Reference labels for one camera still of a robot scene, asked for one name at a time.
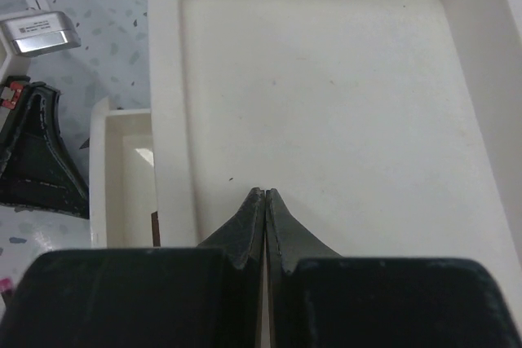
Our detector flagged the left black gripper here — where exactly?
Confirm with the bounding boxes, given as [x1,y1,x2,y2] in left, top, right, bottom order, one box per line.
[1,75,89,218]

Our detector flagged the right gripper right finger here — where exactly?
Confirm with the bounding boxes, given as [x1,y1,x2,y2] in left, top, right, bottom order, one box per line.
[266,189,518,347]

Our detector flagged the cream drawer cabinet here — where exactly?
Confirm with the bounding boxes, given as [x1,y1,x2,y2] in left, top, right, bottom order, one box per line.
[146,0,522,262]

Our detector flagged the cream bottom drawer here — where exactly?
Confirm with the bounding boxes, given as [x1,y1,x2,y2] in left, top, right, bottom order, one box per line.
[89,98,161,248]

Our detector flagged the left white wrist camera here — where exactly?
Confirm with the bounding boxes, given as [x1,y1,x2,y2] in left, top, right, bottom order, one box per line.
[1,10,81,81]

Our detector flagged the pink capped marker upper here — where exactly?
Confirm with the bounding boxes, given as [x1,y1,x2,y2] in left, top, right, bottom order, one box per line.
[0,278,14,306]

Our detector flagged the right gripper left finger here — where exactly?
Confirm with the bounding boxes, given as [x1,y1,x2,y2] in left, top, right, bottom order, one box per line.
[7,188,265,347]

